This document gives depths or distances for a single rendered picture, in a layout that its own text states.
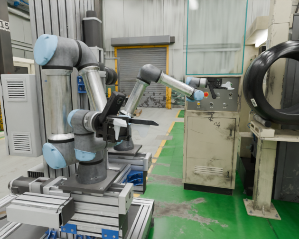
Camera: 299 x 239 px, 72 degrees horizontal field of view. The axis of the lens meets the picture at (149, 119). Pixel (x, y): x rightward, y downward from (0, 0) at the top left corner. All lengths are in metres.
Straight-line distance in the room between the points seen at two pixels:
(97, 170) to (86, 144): 0.25
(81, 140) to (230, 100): 1.73
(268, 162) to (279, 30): 1.10
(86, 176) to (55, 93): 0.40
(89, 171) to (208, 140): 1.50
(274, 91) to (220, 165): 0.89
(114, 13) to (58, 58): 11.05
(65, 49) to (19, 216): 0.76
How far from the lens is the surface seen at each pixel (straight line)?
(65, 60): 0.89
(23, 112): 1.34
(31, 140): 1.34
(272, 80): 2.02
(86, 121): 0.74
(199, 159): 2.32
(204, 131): 2.24
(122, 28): 11.55
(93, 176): 1.03
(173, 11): 11.21
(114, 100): 0.67
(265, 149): 2.10
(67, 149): 0.92
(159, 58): 10.80
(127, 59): 11.18
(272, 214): 2.34
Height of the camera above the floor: 1.17
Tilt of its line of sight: 10 degrees down
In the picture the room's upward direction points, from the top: straight up
